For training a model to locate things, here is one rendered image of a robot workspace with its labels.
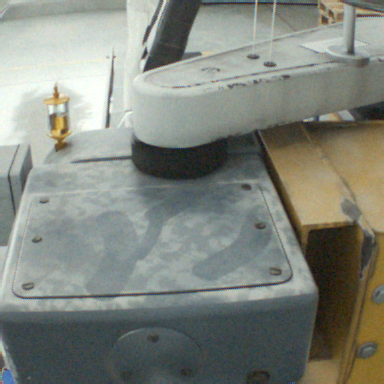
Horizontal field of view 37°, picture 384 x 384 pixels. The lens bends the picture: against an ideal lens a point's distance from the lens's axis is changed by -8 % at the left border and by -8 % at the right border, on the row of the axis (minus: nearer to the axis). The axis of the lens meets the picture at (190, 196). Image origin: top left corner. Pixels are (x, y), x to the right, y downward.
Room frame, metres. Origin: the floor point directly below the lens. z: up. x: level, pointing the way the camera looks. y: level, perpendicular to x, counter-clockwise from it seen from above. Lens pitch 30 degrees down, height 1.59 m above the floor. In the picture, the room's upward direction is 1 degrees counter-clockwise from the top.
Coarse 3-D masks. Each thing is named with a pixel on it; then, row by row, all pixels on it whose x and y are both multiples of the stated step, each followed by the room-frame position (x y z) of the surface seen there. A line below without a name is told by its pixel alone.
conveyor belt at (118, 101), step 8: (120, 56) 4.19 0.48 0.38; (120, 64) 3.98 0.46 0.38; (120, 72) 3.79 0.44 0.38; (120, 80) 3.62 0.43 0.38; (120, 88) 3.46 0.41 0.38; (120, 96) 3.32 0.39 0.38; (112, 104) 3.19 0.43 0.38; (120, 104) 3.18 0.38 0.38; (112, 112) 3.07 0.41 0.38; (120, 112) 3.06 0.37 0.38; (112, 120) 2.95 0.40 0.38
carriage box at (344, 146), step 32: (320, 128) 0.60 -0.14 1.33; (352, 128) 0.60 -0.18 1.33; (352, 160) 0.52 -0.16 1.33; (352, 192) 0.46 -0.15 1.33; (320, 256) 0.49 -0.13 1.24; (352, 256) 0.40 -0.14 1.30; (320, 288) 0.47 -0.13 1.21; (352, 288) 0.39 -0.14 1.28; (320, 320) 0.45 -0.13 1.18; (352, 320) 0.38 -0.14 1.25; (352, 352) 0.38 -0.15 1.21
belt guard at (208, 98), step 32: (320, 32) 0.72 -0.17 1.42; (192, 64) 0.57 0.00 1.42; (224, 64) 0.57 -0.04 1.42; (256, 64) 0.57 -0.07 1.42; (288, 64) 0.57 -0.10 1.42; (320, 64) 0.58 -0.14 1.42; (160, 96) 0.49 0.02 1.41; (192, 96) 0.49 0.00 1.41; (224, 96) 0.50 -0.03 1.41; (256, 96) 0.52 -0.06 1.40; (288, 96) 0.54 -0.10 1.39; (320, 96) 0.56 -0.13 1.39; (352, 96) 0.58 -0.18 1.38; (160, 128) 0.49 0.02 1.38; (192, 128) 0.49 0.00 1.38; (224, 128) 0.50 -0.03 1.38; (256, 128) 0.52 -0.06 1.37
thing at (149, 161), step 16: (144, 144) 0.50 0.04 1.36; (208, 144) 0.50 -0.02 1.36; (224, 144) 0.51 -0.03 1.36; (144, 160) 0.49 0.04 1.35; (160, 160) 0.48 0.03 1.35; (176, 160) 0.48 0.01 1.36; (192, 160) 0.48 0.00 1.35; (208, 160) 0.49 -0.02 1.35; (224, 160) 0.51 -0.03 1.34; (176, 176) 0.48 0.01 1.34; (192, 176) 0.48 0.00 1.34
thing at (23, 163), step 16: (16, 144) 0.58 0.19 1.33; (0, 160) 0.55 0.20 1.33; (16, 160) 0.54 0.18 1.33; (32, 160) 0.59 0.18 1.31; (0, 176) 0.51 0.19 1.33; (16, 176) 0.52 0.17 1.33; (0, 192) 0.51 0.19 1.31; (16, 192) 0.51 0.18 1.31; (0, 208) 0.51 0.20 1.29; (16, 208) 0.51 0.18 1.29; (0, 224) 0.51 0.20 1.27; (0, 240) 0.51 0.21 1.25
